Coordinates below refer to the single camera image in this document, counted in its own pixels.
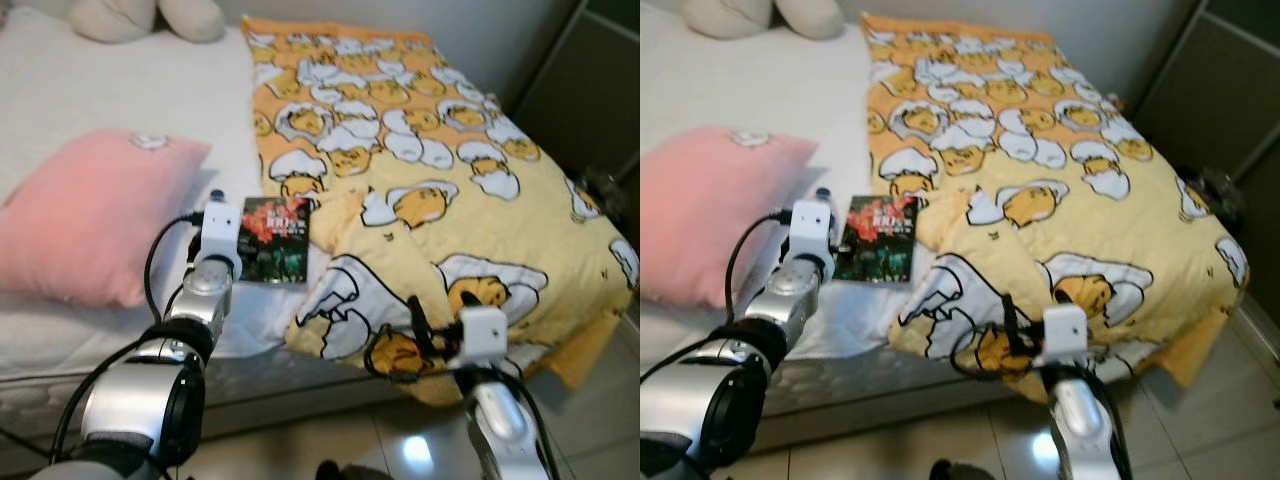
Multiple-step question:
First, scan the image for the dark book with red print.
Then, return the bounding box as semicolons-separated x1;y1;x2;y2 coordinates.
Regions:
237;196;313;286
838;195;919;283

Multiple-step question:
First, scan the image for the pink pillow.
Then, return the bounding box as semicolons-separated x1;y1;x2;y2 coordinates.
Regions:
640;125;819;309
0;128;213;309

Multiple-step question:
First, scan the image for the yellow egg cartoon quilt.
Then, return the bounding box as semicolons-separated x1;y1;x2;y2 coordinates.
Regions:
860;12;1251;401
240;15;641;406

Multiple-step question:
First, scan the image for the white quilted bed sheet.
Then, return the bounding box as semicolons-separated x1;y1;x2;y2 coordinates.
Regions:
0;8;331;381
640;5;936;361

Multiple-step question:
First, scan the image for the grey mattress side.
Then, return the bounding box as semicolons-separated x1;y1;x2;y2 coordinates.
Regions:
640;335;1061;451

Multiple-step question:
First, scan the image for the cream plush toy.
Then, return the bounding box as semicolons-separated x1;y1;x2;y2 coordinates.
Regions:
683;0;846;41
68;0;226;44

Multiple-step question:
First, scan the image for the dark cabinet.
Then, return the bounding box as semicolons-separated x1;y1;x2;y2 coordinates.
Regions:
510;0;641;191
1130;0;1280;271

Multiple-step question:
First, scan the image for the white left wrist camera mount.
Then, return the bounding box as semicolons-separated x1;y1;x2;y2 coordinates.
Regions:
789;197;837;261
197;198;244;263

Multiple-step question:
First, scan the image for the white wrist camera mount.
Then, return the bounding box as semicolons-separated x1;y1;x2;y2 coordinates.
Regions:
789;197;837;261
1039;304;1090;367
459;306;510;367
197;198;244;263

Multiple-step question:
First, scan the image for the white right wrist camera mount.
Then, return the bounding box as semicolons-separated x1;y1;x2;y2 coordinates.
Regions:
1039;304;1090;367
459;306;510;367

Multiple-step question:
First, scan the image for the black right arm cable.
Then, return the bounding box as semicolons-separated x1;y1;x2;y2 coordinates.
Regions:
950;320;1046;379
364;320;471;381

